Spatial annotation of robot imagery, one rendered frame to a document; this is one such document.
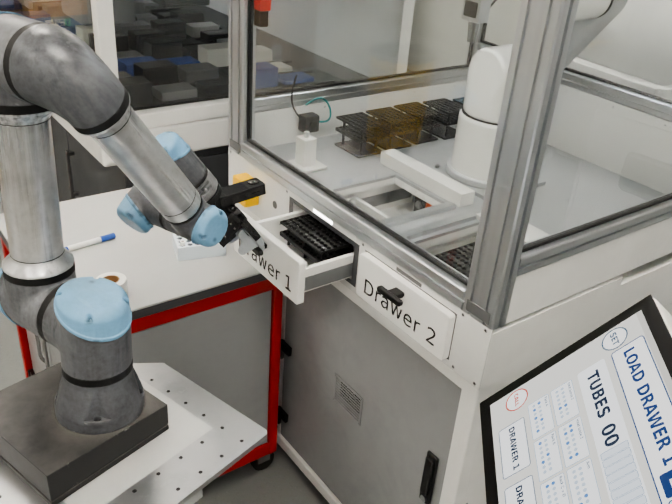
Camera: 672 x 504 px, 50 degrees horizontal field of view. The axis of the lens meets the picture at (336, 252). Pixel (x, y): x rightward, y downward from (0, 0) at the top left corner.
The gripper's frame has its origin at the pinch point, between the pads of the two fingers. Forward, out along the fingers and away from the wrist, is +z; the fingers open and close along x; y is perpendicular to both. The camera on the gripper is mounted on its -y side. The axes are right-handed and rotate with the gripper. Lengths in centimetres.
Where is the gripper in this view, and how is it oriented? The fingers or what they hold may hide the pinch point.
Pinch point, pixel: (258, 240)
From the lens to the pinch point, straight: 164.3
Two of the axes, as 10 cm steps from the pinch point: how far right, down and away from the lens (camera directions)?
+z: 4.2, 5.6, 7.1
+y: -7.0, 7.0, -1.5
